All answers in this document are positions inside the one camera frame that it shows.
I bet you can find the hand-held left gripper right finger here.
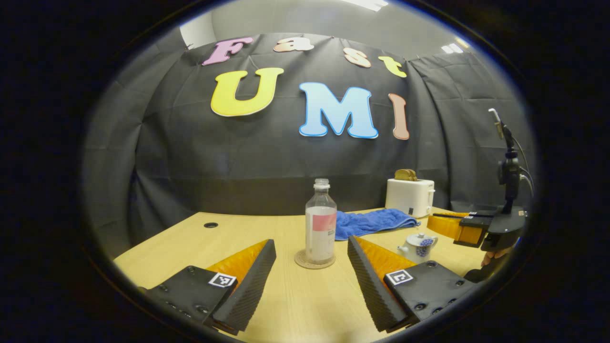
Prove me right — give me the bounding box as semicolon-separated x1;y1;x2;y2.
347;235;478;333

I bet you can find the white teacup blue flower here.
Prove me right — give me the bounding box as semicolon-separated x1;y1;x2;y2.
397;237;438;264

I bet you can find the thin grey cable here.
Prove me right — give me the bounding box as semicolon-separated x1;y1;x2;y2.
512;136;534;198

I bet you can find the white toaster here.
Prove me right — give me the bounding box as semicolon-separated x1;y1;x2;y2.
385;179;436;219

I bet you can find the round wooden coaster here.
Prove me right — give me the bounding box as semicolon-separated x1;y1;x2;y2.
294;249;336;270

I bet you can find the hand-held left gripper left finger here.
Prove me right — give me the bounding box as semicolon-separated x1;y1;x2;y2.
142;238;277;336

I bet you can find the clear water bottle pink label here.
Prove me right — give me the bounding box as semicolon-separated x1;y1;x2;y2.
305;178;337;265

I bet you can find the blue towel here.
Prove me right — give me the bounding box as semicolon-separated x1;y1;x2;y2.
335;209;421;241

